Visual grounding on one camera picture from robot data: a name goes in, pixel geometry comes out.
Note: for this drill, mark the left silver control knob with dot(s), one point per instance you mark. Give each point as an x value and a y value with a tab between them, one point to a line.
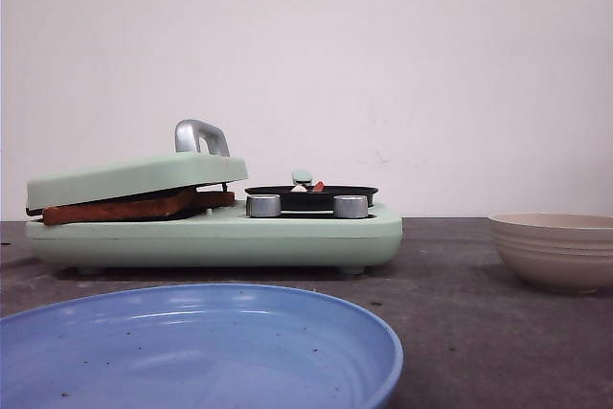
263	205

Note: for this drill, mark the orange shrimp pieces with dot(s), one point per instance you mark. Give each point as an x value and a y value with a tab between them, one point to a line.
307	187

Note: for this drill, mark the small black frying pan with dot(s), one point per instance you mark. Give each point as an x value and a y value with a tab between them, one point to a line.
313	202

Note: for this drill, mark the white bread slice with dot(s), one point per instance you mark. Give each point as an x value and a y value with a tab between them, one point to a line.
212	200
159	206

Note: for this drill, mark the silver control knob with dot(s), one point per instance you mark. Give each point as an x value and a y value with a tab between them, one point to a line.
350	206
263	205

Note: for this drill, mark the blue plastic plate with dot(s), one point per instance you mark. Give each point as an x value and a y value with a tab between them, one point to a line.
199	346

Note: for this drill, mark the beige ribbed bowl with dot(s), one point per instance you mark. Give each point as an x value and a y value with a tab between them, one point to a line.
559	252

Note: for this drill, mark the right silver control knob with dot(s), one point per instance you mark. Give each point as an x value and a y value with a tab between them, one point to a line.
350	206

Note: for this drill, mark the mint green breakfast maker base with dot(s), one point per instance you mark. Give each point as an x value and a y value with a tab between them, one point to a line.
223	237

